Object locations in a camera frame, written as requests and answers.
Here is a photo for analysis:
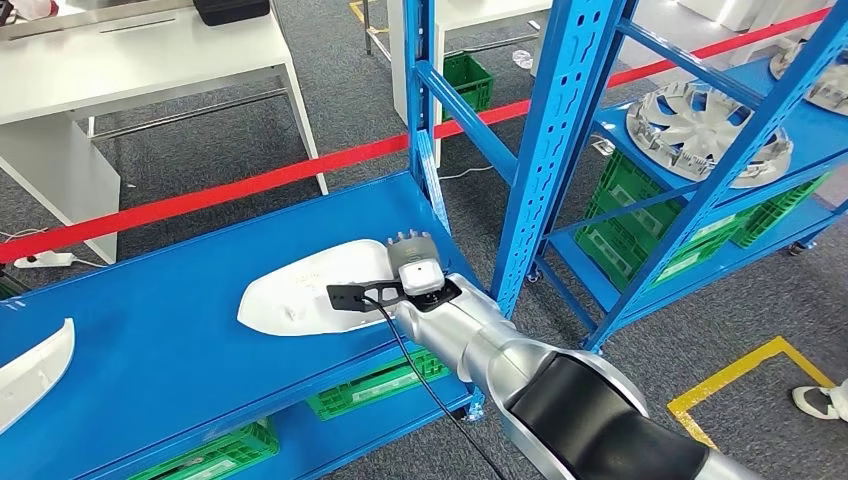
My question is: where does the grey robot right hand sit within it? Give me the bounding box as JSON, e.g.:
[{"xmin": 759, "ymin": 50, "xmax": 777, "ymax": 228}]
[{"xmin": 386, "ymin": 229, "xmax": 442, "ymax": 286}]

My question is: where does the white plastic shell part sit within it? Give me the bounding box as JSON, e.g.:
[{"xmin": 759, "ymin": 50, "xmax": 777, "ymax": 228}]
[
  {"xmin": 0, "ymin": 317, "xmax": 76, "ymax": 435},
  {"xmin": 237, "ymin": 238, "xmax": 407, "ymax": 338}
]

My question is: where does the blue metal shelf rack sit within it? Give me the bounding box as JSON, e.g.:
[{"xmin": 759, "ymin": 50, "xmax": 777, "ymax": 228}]
[
  {"xmin": 0, "ymin": 0, "xmax": 631, "ymax": 480},
  {"xmin": 526, "ymin": 3, "xmax": 848, "ymax": 354}
]

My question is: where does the red barrier belt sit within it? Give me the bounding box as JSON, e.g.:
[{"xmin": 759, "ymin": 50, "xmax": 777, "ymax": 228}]
[{"xmin": 0, "ymin": 6, "xmax": 833, "ymax": 265}]

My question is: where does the white desk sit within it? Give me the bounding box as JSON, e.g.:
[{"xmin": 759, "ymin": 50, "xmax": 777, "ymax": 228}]
[
  {"xmin": 0, "ymin": 0, "xmax": 329, "ymax": 266},
  {"xmin": 387, "ymin": 0, "xmax": 552, "ymax": 167}
]

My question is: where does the black case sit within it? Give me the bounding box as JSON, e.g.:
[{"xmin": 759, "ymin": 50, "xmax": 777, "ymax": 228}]
[{"xmin": 193, "ymin": 0, "xmax": 272, "ymax": 26}]

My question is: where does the silver wheel hubcap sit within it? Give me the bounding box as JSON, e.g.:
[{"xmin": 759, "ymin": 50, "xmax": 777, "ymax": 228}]
[
  {"xmin": 769, "ymin": 39, "xmax": 848, "ymax": 117},
  {"xmin": 625, "ymin": 81, "xmax": 794, "ymax": 189}
]

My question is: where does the yellow floor tape square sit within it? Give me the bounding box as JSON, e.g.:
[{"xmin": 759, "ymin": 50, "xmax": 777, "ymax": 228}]
[{"xmin": 667, "ymin": 336, "xmax": 837, "ymax": 452}]

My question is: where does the white power strip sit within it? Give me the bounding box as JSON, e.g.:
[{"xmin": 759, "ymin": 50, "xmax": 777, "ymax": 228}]
[{"xmin": 13, "ymin": 251, "xmax": 75, "ymax": 270}]

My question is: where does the white cabinet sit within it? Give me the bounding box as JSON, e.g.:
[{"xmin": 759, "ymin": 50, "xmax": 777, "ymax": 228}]
[{"xmin": 676, "ymin": 0, "xmax": 773, "ymax": 33}]

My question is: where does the person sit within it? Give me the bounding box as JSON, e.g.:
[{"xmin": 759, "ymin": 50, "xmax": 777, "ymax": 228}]
[{"xmin": 791, "ymin": 380, "xmax": 848, "ymax": 424}]

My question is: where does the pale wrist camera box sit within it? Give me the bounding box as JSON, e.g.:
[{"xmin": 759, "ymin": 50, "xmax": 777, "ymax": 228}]
[{"xmin": 399, "ymin": 260, "xmax": 446, "ymax": 297}]

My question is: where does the black camera bracket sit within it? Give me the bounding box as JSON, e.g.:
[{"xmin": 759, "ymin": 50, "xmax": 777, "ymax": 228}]
[{"xmin": 326, "ymin": 279, "xmax": 407, "ymax": 314}]

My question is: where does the black cable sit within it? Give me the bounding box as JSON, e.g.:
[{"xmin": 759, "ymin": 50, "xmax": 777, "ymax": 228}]
[{"xmin": 360, "ymin": 296, "xmax": 492, "ymax": 480}]

